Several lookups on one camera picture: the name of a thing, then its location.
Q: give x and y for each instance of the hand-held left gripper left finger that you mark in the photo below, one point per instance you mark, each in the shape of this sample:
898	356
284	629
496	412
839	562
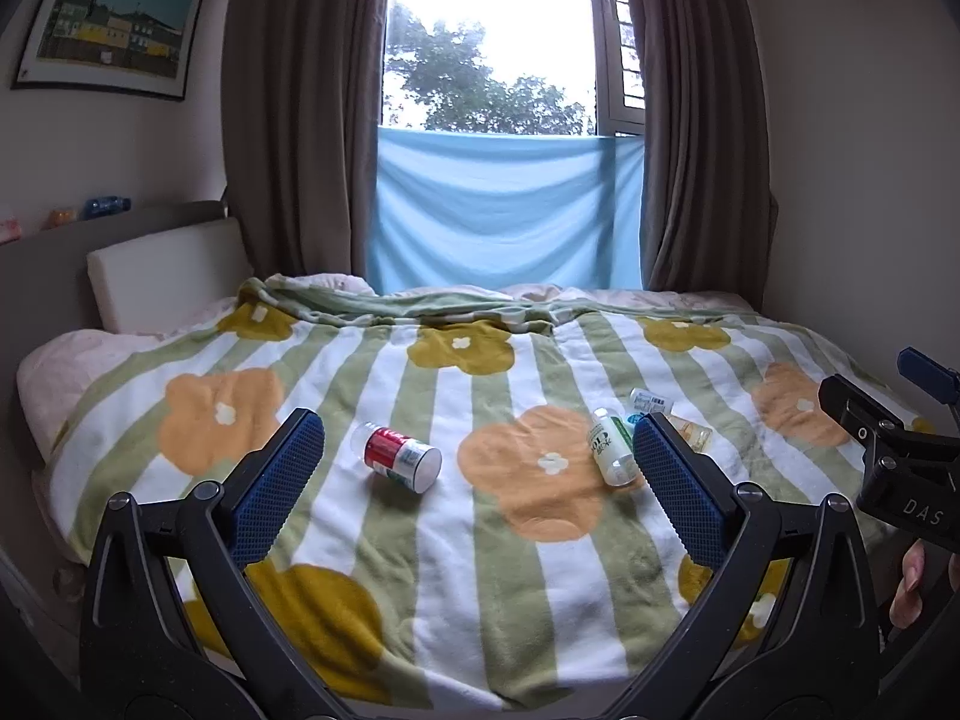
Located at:
279	491

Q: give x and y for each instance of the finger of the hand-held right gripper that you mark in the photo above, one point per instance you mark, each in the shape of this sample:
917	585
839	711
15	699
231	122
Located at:
855	405
932	376

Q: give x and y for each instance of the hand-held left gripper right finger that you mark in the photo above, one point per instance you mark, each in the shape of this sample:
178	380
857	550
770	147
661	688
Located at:
679	499

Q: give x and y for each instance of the red and white bottle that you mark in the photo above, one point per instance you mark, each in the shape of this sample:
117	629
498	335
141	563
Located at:
399	457

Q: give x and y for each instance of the person's right hand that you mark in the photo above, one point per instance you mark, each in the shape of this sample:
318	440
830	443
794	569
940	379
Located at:
909	589

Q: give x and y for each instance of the white bottle with green label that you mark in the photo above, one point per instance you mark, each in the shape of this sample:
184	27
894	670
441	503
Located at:
615	448

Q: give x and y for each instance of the small white blue-label bottle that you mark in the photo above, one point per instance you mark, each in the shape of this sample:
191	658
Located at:
649	401

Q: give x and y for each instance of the pink bed sheet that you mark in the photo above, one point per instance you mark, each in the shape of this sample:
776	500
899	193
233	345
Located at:
645	298

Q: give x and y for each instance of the striped floral blanket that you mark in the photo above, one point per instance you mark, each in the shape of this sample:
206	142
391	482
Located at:
465	585

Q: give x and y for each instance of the pink pillow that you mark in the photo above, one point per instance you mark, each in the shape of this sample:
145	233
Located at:
71	375

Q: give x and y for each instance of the white headboard cushion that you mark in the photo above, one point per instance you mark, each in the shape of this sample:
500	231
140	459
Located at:
165	274

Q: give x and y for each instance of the brown curtain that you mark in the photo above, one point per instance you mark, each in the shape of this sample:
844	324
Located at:
697	127
300	127

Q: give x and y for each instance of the grey headboard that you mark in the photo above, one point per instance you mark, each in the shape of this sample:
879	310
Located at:
37	277

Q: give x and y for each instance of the blue object on headboard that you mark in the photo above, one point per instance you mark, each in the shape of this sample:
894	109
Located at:
105	205

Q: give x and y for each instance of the light blue cloth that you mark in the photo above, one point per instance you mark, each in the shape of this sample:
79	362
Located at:
502	210

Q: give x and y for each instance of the orange object on headboard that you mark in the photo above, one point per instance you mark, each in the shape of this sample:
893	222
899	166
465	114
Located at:
61	218

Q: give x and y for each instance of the pink object on headboard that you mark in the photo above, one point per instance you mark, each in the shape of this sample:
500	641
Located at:
9	229

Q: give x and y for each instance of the open window frame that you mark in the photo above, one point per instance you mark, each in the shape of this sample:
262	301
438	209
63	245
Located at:
619	52

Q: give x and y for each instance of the framed wall picture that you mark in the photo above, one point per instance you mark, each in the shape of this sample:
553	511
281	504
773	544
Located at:
112	22

